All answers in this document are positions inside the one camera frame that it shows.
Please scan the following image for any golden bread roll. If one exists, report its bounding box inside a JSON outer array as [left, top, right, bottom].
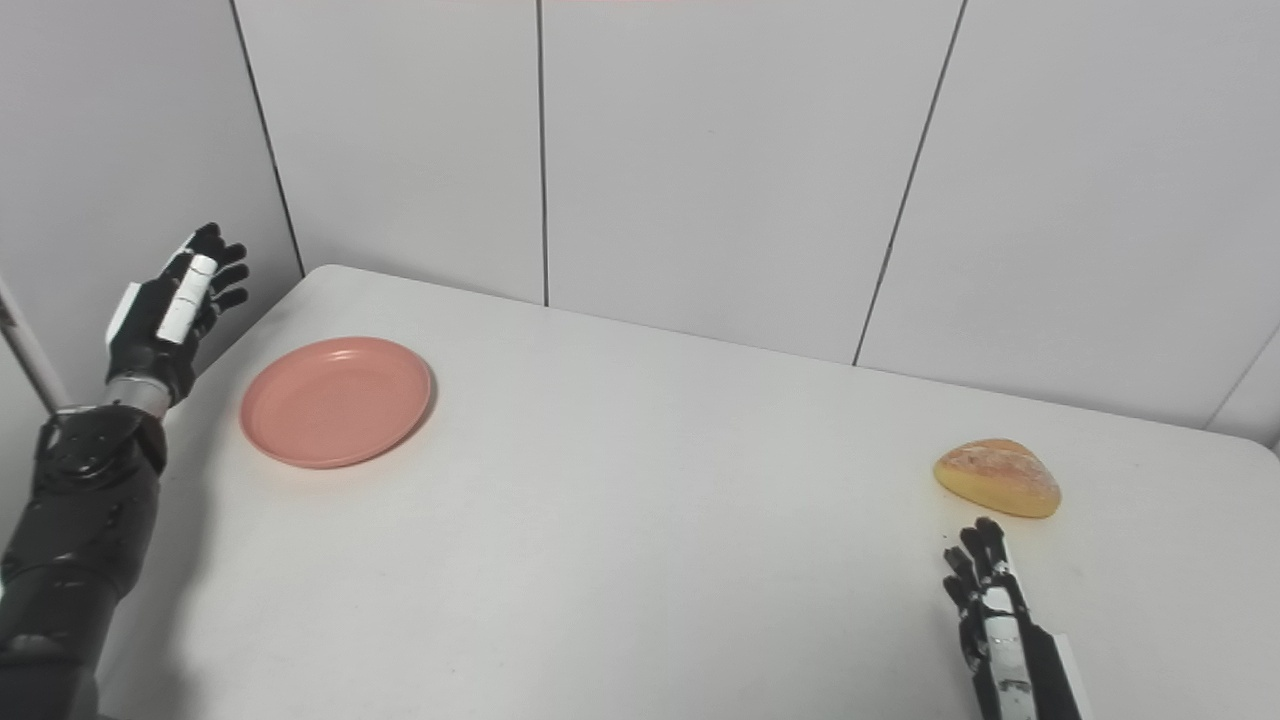
[[933, 439, 1062, 519]]

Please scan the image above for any pink round plate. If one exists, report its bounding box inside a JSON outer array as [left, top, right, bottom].
[[239, 337, 434, 470]]

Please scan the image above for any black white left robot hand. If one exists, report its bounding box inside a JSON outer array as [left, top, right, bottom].
[[105, 222, 250, 403]]

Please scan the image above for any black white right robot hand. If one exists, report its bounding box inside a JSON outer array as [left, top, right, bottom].
[[942, 517, 1087, 720]]

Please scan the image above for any white upright post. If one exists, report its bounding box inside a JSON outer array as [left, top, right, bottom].
[[0, 275, 71, 416]]

